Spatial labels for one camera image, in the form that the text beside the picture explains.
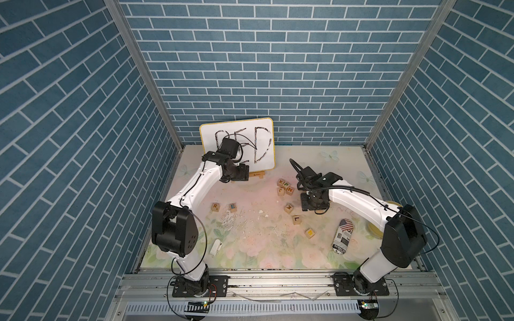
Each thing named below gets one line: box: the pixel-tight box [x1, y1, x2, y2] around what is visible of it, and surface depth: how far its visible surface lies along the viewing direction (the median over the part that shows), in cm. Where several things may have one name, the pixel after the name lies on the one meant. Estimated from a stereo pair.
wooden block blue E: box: [228, 202, 238, 213], surface depth 95 cm
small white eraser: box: [209, 238, 223, 257], surface depth 82 cm
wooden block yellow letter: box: [304, 228, 316, 240], surface depth 87 cm
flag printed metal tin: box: [331, 218, 355, 255], surface depth 85 cm
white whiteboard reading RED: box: [199, 117, 276, 172], surface depth 96 cm
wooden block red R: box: [211, 201, 221, 212], surface depth 95 cm
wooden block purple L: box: [292, 214, 302, 226], surface depth 91 cm
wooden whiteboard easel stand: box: [248, 170, 266, 179], surface depth 104 cm
